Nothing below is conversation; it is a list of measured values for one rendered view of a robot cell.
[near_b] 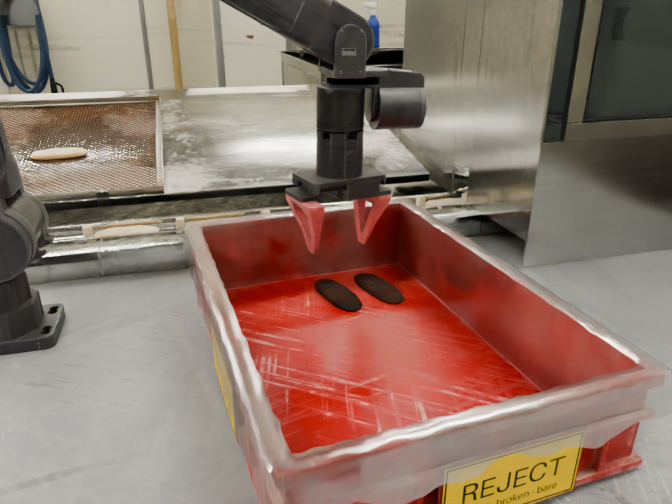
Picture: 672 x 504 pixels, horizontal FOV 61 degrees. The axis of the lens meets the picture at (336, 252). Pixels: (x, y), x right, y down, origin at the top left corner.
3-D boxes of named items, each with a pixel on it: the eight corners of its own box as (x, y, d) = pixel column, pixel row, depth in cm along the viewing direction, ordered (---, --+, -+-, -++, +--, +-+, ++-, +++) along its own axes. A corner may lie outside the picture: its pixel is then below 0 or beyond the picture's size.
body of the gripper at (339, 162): (290, 186, 71) (289, 126, 68) (359, 176, 76) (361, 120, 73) (315, 200, 66) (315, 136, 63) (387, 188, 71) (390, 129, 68)
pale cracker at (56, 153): (29, 161, 107) (28, 155, 106) (32, 153, 110) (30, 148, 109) (86, 156, 110) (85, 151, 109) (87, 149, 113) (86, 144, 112)
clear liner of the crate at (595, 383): (269, 603, 37) (262, 489, 33) (186, 286, 79) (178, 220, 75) (663, 472, 47) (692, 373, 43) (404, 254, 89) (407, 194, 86)
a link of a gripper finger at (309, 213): (285, 247, 74) (283, 177, 70) (332, 237, 77) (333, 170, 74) (309, 265, 69) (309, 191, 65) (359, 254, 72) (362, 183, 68)
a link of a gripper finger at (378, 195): (317, 240, 76) (317, 172, 73) (362, 232, 80) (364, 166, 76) (343, 258, 71) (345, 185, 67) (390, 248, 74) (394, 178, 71)
